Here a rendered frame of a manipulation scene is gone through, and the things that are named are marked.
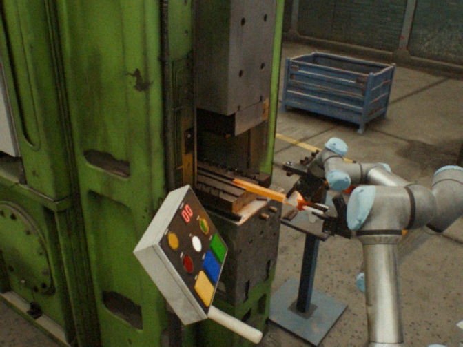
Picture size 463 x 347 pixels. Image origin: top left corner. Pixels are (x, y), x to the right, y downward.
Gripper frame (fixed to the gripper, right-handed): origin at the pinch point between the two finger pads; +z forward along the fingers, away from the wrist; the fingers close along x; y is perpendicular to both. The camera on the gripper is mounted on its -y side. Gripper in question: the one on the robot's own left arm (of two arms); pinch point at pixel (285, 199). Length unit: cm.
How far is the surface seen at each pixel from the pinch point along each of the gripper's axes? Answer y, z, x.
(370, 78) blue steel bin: -53, 68, 352
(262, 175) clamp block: -16.9, 11.9, 16.0
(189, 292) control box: 4, -7, -70
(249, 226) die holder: -3.6, 17.7, -8.2
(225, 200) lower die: -17.2, 12.6, -12.5
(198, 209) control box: -14.9, -6.4, -44.2
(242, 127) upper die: -29.7, -16.7, -7.1
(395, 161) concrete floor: 29, 99, 297
